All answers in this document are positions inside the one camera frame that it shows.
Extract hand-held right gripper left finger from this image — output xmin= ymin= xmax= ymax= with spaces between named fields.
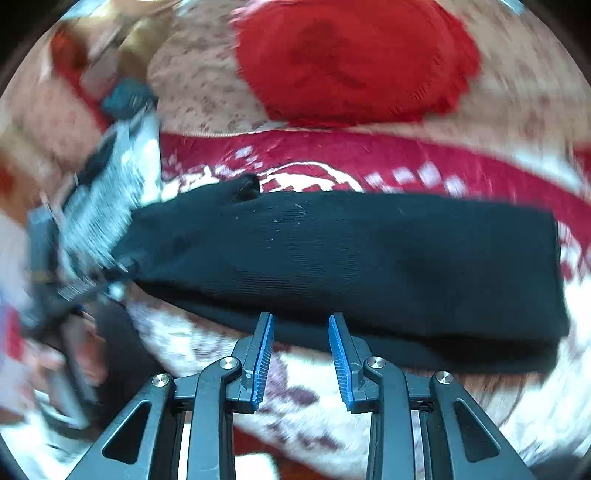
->
xmin=65 ymin=311 xmax=275 ymax=480

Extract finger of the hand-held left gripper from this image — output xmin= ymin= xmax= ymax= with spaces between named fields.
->
xmin=58 ymin=258 xmax=139 ymax=305

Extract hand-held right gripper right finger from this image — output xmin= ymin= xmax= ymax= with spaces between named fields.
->
xmin=328 ymin=312 xmax=536 ymax=480

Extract black pants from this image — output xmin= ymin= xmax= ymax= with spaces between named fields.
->
xmin=113 ymin=176 xmax=570 ymax=374

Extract person's left hand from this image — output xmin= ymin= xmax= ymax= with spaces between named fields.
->
xmin=28 ymin=318 xmax=109 ymax=388

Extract red round knitted cloth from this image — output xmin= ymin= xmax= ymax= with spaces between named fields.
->
xmin=233 ymin=0 xmax=483 ymax=127

